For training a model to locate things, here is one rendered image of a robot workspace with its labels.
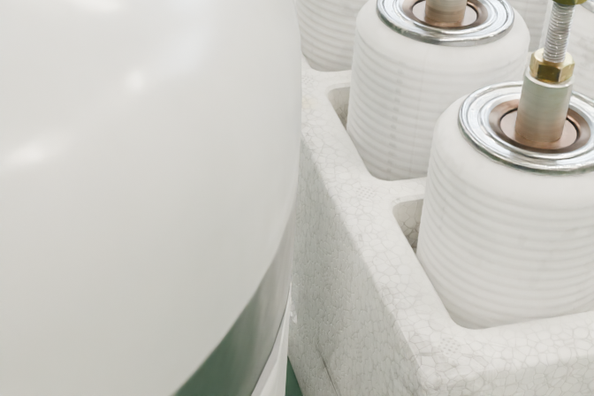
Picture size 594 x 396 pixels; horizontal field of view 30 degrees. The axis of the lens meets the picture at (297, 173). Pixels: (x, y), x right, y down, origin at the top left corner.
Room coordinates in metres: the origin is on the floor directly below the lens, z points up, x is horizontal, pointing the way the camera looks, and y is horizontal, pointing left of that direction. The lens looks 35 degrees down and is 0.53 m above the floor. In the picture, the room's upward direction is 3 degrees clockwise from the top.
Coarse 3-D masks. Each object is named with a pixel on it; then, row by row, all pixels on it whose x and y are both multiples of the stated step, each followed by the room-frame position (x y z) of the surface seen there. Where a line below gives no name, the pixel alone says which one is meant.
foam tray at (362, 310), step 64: (320, 128) 0.53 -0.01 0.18; (320, 192) 0.49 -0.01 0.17; (384, 192) 0.48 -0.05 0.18; (320, 256) 0.48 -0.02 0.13; (384, 256) 0.42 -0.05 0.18; (320, 320) 0.47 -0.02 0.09; (384, 320) 0.39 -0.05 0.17; (448, 320) 0.38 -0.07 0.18; (576, 320) 0.38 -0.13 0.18; (320, 384) 0.46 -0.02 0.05; (384, 384) 0.38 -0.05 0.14; (448, 384) 0.34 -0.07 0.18; (512, 384) 0.35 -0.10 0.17; (576, 384) 0.36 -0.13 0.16
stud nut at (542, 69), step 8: (536, 56) 0.44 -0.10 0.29; (568, 56) 0.44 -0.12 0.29; (536, 64) 0.43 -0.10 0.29; (544, 64) 0.43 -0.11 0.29; (552, 64) 0.43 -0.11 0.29; (560, 64) 0.43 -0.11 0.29; (568, 64) 0.43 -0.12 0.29; (536, 72) 0.43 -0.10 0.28; (544, 72) 0.43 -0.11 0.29; (552, 72) 0.43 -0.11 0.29; (560, 72) 0.43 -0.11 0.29; (568, 72) 0.43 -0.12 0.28; (544, 80) 0.43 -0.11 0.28; (552, 80) 0.43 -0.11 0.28; (560, 80) 0.43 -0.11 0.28
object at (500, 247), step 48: (432, 144) 0.44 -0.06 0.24; (432, 192) 0.42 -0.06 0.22; (480, 192) 0.40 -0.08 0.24; (528, 192) 0.39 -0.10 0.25; (576, 192) 0.39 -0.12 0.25; (432, 240) 0.42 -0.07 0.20; (480, 240) 0.40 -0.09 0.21; (528, 240) 0.39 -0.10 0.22; (576, 240) 0.39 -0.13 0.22; (480, 288) 0.40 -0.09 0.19; (528, 288) 0.39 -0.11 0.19; (576, 288) 0.39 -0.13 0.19
